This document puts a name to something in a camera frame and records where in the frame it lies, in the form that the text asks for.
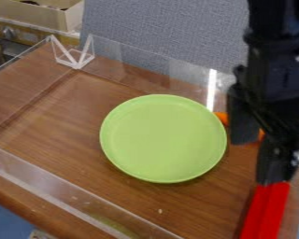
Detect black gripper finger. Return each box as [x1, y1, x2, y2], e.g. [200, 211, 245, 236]
[255, 135, 299, 186]

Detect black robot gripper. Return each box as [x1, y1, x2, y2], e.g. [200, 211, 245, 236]
[226, 31, 299, 145]

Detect red star-shaped block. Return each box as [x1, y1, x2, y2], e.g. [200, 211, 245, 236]
[239, 182, 289, 239]

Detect green plastic plate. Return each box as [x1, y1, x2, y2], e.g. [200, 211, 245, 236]
[99, 94, 226, 183]

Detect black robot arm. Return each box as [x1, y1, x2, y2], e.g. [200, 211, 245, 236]
[226, 0, 299, 186]

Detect orange toy carrot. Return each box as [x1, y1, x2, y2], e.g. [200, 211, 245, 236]
[214, 112, 265, 142]

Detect cardboard box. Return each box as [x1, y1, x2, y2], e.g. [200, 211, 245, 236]
[0, 0, 83, 32]

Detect wooden shelf with metal knob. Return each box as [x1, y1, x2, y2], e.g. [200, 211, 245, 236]
[0, 17, 79, 46]

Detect clear acrylic tray wall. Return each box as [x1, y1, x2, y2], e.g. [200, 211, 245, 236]
[0, 33, 299, 239]

